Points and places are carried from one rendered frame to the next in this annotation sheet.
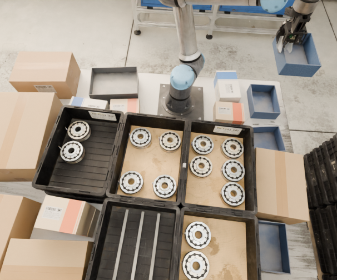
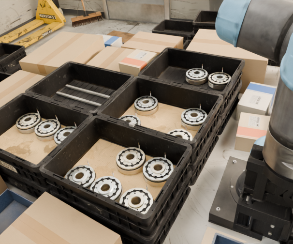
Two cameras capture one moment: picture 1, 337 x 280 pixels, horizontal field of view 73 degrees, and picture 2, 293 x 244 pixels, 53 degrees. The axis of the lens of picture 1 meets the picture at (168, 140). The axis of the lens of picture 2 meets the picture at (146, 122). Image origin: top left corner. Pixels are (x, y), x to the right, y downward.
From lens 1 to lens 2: 1.08 m
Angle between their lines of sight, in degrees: 66
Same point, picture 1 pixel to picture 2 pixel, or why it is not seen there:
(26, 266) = (118, 55)
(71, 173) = (177, 77)
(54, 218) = (137, 55)
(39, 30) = not seen: outside the picture
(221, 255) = (38, 152)
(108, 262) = (94, 89)
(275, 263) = not seen: outside the picture
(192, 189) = (112, 149)
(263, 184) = (65, 216)
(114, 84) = not seen: outside the picture
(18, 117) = not seen: hidden behind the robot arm
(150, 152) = (173, 126)
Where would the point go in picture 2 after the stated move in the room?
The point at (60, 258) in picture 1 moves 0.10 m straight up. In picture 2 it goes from (112, 66) to (109, 49)
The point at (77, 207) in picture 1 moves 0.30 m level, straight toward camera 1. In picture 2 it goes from (137, 64) to (84, 92)
